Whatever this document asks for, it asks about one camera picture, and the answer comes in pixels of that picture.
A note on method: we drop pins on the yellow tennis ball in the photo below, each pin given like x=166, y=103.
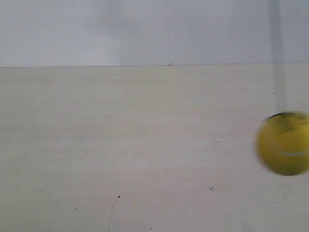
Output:
x=282, y=143

